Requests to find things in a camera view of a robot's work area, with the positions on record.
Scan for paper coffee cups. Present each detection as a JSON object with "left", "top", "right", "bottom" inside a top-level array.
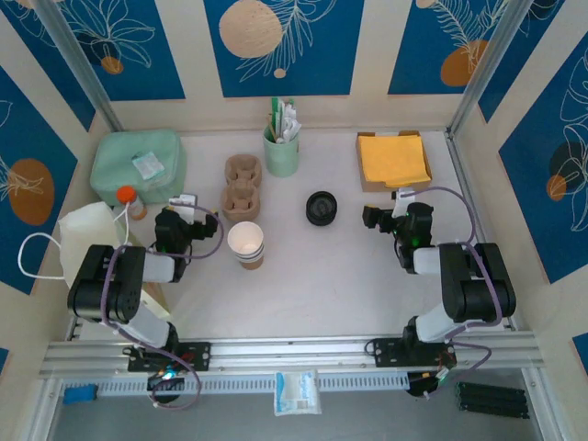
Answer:
[{"left": 227, "top": 220, "right": 266, "bottom": 272}]

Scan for brown pulp cup carrier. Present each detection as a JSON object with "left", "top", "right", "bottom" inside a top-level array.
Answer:
[{"left": 221, "top": 154, "right": 264, "bottom": 225}]

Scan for white paper carry bag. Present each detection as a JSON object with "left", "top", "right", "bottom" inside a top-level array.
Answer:
[{"left": 17, "top": 200, "right": 172, "bottom": 322}]

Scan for white blue wipes pack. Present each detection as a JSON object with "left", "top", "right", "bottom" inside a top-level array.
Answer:
[{"left": 274, "top": 369, "right": 322, "bottom": 418}]

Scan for brown cardboard napkin tray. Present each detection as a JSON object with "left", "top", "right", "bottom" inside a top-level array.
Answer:
[{"left": 356, "top": 130, "right": 434, "bottom": 194}]

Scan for stack of black lids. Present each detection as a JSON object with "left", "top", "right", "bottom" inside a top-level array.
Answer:
[{"left": 305, "top": 190, "right": 340, "bottom": 227}]

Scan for orange capped small bottle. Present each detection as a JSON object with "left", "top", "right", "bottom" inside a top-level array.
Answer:
[{"left": 115, "top": 185, "right": 149, "bottom": 221}]

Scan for small clear wipe sachet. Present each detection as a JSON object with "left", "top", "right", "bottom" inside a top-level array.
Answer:
[{"left": 131, "top": 151, "right": 164, "bottom": 181}]

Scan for green storage box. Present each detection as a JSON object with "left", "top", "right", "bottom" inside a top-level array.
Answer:
[{"left": 89, "top": 128, "right": 188, "bottom": 208}]

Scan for mint green holder cup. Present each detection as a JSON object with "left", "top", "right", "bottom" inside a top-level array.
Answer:
[{"left": 262, "top": 126, "right": 300, "bottom": 178}]

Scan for green white stick packet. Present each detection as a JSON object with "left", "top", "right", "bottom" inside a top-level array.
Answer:
[{"left": 269, "top": 96, "right": 283, "bottom": 134}]

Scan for white paper sachets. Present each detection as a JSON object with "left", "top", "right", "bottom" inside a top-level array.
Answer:
[{"left": 280, "top": 97, "right": 303, "bottom": 141}]

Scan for small blue plastic block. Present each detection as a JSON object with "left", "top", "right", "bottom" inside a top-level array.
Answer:
[{"left": 62, "top": 384, "right": 97, "bottom": 406}]

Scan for black ridged block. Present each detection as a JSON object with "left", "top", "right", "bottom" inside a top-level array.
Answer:
[{"left": 453, "top": 380, "right": 530, "bottom": 421}]

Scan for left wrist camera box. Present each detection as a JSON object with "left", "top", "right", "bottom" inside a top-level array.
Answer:
[{"left": 167, "top": 194, "right": 199, "bottom": 218}]

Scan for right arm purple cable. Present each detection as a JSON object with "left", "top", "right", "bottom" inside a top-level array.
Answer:
[{"left": 411, "top": 186, "right": 503, "bottom": 401}]

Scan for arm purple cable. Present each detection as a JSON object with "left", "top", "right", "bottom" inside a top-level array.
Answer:
[
  {"left": 99, "top": 204, "right": 226, "bottom": 411},
  {"left": 411, "top": 186, "right": 503, "bottom": 401}
]

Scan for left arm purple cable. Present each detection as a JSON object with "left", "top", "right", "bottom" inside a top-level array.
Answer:
[{"left": 99, "top": 204, "right": 226, "bottom": 411}]

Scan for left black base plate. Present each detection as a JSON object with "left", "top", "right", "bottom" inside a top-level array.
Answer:
[{"left": 126, "top": 341, "right": 213, "bottom": 374}]

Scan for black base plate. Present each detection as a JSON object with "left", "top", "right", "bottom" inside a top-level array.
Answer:
[
  {"left": 368, "top": 336, "right": 457, "bottom": 369},
  {"left": 126, "top": 341, "right": 213, "bottom": 374}
]

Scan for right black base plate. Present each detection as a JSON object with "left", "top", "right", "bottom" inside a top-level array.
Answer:
[{"left": 368, "top": 336, "right": 457, "bottom": 369}]

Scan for long aluminium base rail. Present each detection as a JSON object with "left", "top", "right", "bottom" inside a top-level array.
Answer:
[{"left": 39, "top": 333, "right": 546, "bottom": 380}]

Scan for white slotted cable duct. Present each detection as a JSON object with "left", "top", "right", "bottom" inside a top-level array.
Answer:
[{"left": 94, "top": 371, "right": 411, "bottom": 399}]

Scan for right aluminium frame post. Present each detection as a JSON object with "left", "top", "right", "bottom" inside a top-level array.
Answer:
[{"left": 446, "top": 0, "right": 537, "bottom": 139}]

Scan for aluminium frame post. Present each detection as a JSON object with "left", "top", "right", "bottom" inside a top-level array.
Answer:
[
  {"left": 446, "top": 0, "right": 537, "bottom": 139},
  {"left": 34, "top": 0, "right": 124, "bottom": 134}
]

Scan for left aluminium frame post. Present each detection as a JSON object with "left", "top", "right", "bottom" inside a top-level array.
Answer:
[{"left": 34, "top": 0, "right": 124, "bottom": 134}]

